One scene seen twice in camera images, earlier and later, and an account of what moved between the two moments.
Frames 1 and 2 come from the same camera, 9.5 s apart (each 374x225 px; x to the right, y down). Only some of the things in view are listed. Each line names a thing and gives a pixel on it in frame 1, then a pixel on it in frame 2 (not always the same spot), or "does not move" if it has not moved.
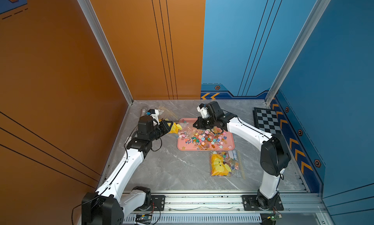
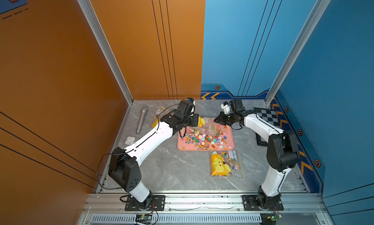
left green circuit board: x=143 y=218 does not move
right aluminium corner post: x=304 y=38 does not move
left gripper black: x=165 y=128 -> x=195 y=122
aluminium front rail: x=226 y=204 does not move
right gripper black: x=200 y=125 -> x=221 y=120
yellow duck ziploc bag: x=227 y=163 does not move
